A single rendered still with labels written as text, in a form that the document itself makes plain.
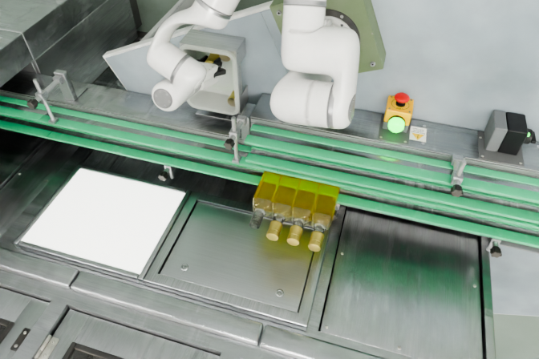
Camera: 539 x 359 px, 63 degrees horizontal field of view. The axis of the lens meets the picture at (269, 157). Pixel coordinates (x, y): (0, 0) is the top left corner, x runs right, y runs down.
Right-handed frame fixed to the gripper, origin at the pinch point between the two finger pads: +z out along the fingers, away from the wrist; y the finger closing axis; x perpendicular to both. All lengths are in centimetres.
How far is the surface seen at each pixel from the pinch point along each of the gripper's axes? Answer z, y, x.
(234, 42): 0.5, 7.2, 7.0
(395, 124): -3, 55, -9
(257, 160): -9.4, 18.3, -24.1
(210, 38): 0.6, -0.2, 7.2
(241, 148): -3.6, 11.2, -24.5
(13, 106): -6, -71, -23
